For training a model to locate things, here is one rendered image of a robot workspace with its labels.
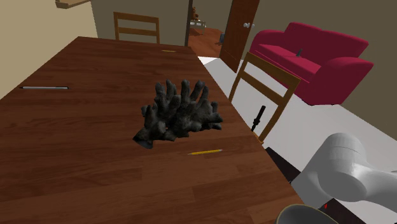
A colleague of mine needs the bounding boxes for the red sofa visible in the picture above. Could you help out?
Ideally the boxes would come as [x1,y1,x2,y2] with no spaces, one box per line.
[249,21,375,106]

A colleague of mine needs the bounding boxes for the wooden chair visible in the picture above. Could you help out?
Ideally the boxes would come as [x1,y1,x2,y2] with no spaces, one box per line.
[228,51,302,144]
[113,11,161,44]

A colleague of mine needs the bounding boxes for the wooden wall shelf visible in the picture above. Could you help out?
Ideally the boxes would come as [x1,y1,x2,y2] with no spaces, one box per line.
[55,0,92,10]

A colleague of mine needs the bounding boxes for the black coral figure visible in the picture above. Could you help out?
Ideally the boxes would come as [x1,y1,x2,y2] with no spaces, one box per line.
[132,79,224,150]

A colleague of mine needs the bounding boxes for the black rod with ring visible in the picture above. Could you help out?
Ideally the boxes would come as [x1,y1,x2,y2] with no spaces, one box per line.
[251,105,267,132]

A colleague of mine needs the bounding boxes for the white side table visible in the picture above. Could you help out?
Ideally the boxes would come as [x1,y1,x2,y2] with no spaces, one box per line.
[189,6,207,35]

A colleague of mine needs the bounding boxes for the brown wooden table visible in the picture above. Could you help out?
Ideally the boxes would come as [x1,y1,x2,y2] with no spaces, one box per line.
[0,36,305,224]

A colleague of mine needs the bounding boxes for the grey pen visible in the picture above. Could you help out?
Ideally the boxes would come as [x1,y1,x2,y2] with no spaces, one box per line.
[19,86,69,91]

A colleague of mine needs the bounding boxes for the brown wooden door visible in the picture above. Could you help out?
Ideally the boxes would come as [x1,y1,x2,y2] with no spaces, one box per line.
[219,0,261,74]

